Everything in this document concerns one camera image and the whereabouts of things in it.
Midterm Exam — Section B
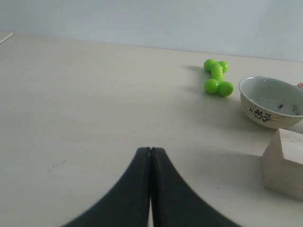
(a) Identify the light wooden cube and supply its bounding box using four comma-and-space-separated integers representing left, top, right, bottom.
261, 129, 303, 201

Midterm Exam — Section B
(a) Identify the white ceramic bowl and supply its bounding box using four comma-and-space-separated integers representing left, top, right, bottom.
239, 77, 303, 129

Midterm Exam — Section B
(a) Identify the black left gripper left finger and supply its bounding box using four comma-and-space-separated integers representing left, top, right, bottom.
65, 147, 151, 227

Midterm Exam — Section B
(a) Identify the green bone dog toy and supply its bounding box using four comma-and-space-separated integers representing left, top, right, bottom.
204, 59, 234, 97

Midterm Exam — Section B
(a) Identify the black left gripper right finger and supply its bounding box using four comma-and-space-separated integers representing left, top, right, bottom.
150, 148, 239, 227

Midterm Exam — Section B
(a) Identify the pink toy cake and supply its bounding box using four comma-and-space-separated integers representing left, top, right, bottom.
296, 82, 303, 90

